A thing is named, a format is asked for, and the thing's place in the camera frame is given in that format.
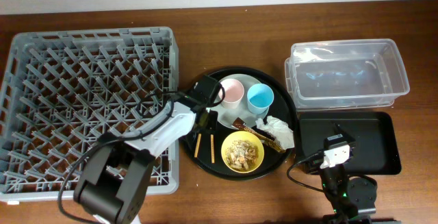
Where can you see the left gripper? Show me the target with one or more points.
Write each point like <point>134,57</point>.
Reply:
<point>210,121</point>

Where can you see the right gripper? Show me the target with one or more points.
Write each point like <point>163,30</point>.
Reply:
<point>339,140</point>

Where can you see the wooden chopstick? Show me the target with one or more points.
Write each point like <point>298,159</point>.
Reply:
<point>212,149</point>
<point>198,142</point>

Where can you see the pink cup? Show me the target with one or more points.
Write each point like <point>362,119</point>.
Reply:
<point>233,93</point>

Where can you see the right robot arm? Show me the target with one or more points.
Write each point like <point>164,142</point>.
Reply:
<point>352,197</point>

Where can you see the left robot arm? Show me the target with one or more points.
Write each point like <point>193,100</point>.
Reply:
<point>117,169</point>

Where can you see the grey dishwasher rack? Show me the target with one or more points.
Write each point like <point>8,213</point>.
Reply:
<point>61,90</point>

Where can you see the grey plate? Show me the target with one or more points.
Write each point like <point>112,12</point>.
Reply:
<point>226,116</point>

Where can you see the brown snack wrapper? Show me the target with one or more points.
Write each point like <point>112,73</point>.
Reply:
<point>240,125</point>

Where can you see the black rectangular tray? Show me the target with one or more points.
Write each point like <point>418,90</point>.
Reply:
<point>375,151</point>

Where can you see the round black tray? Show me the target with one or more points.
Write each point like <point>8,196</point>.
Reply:
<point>282,108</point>

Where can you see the yellow bowl with food scraps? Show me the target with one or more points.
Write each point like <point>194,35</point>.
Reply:
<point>242,152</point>

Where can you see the crumpled white tissue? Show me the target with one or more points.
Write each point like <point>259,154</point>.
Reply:
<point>283,136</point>

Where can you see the blue cup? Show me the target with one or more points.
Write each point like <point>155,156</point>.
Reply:
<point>259,98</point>

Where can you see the clear plastic bin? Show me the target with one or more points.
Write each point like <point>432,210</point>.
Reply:
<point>345,74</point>

